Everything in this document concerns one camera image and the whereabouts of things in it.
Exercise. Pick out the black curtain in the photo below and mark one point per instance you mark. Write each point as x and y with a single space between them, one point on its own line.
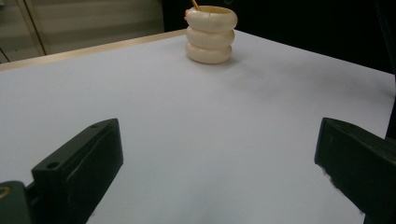
280 21

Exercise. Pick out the beige panelled counter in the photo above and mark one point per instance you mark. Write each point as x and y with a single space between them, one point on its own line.
93 18

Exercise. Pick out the cream ribbed brush holder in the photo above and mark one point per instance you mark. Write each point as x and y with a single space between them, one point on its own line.
210 37

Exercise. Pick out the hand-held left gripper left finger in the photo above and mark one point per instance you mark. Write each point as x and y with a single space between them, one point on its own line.
81 168

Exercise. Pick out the white table mat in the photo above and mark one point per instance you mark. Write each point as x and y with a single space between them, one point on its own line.
186 124

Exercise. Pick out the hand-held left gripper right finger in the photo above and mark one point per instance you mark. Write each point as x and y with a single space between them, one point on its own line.
361 168

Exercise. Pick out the wooden stick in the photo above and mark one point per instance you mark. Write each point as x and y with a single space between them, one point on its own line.
196 5

